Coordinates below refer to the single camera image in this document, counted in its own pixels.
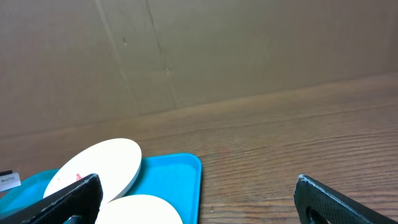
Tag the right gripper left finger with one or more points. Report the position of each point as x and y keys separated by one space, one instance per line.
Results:
x=79 y=201

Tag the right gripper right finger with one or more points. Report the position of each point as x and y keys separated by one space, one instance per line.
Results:
x=316 y=202

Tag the white plate with red stain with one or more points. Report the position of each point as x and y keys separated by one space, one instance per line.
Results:
x=117 y=162

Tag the teal plastic serving tray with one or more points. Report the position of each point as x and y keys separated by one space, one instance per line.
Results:
x=175 y=178

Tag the yellow-green rimmed plate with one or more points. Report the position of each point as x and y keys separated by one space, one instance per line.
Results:
x=137 y=209

